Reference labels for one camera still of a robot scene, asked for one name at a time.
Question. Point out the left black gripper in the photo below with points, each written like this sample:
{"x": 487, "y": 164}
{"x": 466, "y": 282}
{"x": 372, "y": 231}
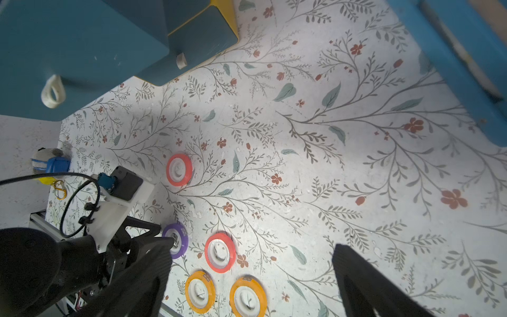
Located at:
{"x": 124, "y": 250}

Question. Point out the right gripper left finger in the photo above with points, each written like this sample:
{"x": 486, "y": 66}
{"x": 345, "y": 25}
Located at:
{"x": 140, "y": 290}

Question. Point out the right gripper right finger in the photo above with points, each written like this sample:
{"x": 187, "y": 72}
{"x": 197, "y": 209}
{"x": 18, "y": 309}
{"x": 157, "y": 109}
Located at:
{"x": 365, "y": 291}

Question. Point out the teal drawer cabinet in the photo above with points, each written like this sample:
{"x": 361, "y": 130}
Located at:
{"x": 58, "y": 56}

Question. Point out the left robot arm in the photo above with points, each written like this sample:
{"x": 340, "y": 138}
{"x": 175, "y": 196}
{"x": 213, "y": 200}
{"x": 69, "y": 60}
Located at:
{"x": 37, "y": 271}

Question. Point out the purple tape roll left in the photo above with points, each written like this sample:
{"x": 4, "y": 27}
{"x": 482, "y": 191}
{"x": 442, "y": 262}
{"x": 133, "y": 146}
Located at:
{"x": 180, "y": 236}

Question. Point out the yellow tape roll left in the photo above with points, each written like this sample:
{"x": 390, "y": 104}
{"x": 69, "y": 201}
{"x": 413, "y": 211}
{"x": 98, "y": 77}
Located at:
{"x": 200, "y": 292}

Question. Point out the yellow tape roll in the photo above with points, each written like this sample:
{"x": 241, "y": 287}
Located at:
{"x": 248, "y": 297}
{"x": 200, "y": 292}

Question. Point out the red tape roll upper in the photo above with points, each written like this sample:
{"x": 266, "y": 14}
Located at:
{"x": 179, "y": 170}

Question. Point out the red tape roll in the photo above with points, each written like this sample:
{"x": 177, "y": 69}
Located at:
{"x": 220, "y": 252}
{"x": 179, "y": 170}

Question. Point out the red tape roll lower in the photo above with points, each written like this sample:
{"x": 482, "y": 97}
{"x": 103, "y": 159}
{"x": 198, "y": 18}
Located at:
{"x": 220, "y": 252}

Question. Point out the yellow tape roll right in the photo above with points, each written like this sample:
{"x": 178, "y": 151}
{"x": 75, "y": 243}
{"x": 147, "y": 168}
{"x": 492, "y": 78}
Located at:
{"x": 248, "y": 297}

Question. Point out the yellow rubber band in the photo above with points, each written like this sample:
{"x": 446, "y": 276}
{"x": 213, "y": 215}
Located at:
{"x": 59, "y": 189}

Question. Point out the grey plush duck toy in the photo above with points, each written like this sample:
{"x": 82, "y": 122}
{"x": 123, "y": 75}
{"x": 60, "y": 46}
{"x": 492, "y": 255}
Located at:
{"x": 50, "y": 160}

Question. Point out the blue white toy crib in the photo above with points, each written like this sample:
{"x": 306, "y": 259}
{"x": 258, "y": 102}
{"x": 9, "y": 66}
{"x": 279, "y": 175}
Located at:
{"x": 466, "y": 42}

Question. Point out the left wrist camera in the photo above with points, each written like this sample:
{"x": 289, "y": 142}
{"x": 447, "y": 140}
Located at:
{"x": 120, "y": 192}

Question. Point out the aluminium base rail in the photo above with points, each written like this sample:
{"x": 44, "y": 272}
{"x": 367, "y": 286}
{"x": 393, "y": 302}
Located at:
{"x": 37, "y": 221}

